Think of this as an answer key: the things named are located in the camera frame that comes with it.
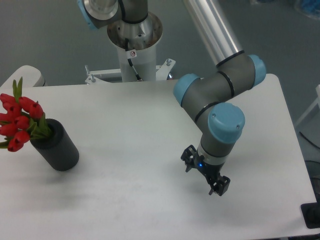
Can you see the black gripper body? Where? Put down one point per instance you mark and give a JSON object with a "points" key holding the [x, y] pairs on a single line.
{"points": [[211, 172]]}

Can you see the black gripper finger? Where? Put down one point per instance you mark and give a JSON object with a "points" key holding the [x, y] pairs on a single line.
{"points": [[189, 155], [218, 185]]}

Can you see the red tulip bouquet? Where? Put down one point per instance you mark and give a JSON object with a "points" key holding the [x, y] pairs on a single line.
{"points": [[23, 121]]}

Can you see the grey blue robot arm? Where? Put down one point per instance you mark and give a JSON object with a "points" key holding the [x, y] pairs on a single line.
{"points": [[205, 100]]}

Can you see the black cylindrical vase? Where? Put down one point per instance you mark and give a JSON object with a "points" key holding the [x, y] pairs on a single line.
{"points": [[58, 150]]}

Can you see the black box at table edge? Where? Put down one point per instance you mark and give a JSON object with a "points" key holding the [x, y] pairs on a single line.
{"points": [[311, 215]]}

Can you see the white rounded chair back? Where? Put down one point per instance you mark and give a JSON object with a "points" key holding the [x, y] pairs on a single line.
{"points": [[31, 77]]}

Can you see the blue items in clear bin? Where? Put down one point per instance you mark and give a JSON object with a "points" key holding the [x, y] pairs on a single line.
{"points": [[309, 8]]}

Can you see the white pedestal base frame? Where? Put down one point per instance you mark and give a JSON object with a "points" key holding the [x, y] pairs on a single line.
{"points": [[163, 72]]}

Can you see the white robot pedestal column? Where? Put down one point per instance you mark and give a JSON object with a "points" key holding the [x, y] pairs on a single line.
{"points": [[136, 47]]}

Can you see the white frame at right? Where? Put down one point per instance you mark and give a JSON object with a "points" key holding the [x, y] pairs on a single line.
{"points": [[311, 111]]}

